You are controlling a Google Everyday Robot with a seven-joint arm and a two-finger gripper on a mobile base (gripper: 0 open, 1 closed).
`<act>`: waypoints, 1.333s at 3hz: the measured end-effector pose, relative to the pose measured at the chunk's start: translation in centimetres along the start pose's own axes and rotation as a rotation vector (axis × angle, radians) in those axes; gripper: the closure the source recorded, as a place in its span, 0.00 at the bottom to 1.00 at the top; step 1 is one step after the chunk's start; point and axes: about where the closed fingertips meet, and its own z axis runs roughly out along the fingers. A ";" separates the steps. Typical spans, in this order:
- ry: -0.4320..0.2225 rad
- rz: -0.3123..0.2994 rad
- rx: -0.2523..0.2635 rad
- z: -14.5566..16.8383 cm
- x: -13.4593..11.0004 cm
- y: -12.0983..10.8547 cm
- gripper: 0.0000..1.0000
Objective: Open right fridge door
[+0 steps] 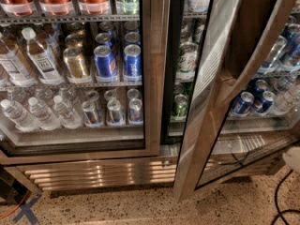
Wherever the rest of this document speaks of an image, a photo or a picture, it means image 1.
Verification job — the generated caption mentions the gold soda can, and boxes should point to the gold soda can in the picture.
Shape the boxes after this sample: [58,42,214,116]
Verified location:
[63,47,92,84]

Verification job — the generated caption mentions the front right blue Pepsi can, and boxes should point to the front right blue Pepsi can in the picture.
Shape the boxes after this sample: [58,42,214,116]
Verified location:
[123,45,142,81]

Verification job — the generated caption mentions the orange floor cable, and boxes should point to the orange floor cable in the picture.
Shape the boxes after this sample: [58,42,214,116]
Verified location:
[0,189,32,220]

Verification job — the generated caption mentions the right water bottle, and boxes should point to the right water bottle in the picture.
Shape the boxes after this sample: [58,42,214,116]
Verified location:
[53,96,83,129]

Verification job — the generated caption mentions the fridge glass door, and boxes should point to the fridge glass door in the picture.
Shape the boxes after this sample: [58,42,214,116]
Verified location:
[1,0,170,171]
[174,0,300,201]

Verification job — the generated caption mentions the green soda can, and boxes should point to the green soda can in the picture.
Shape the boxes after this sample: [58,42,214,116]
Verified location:
[172,94,188,119]

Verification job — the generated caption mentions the front 7up can left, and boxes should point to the front 7up can left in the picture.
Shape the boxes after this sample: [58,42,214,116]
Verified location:
[176,42,198,80]

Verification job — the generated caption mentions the blue pepsi can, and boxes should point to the blue pepsi can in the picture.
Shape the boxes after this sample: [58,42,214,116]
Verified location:
[231,91,254,116]
[94,45,118,83]
[123,45,142,81]

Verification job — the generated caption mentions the front left blue Pepsi can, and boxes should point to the front left blue Pepsi can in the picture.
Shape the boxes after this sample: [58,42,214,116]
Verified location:
[94,45,118,83]

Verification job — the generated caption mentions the black floor cable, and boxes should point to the black floor cable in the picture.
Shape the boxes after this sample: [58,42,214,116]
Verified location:
[270,169,300,225]

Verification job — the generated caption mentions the water bottle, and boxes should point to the water bottle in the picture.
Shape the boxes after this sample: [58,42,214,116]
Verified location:
[1,99,39,132]
[28,97,61,130]
[53,96,83,129]

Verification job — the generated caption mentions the tea bottle white cap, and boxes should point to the tea bottle white cap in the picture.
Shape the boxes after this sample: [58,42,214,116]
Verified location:
[22,27,64,85]

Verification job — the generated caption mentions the middle water bottle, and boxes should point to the middle water bottle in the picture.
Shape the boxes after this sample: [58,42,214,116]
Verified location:
[28,97,61,130]

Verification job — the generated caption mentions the left water bottle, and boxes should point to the left water bottle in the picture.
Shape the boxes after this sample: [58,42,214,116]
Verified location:
[1,99,39,132]

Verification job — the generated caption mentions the blue Pepsi can lower middle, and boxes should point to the blue Pepsi can lower middle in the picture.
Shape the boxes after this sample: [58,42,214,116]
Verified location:
[231,91,254,116]

